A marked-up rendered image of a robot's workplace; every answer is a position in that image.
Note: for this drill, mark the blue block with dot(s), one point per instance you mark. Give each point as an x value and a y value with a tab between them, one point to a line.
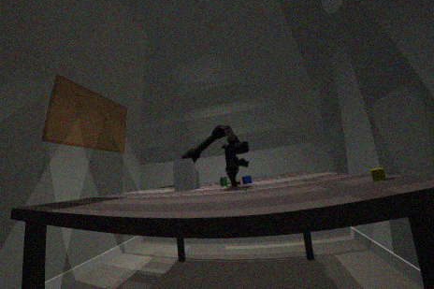
246	179

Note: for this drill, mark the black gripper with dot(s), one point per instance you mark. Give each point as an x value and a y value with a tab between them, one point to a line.
231	168

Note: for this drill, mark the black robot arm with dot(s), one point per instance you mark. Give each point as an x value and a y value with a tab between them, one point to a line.
234	147

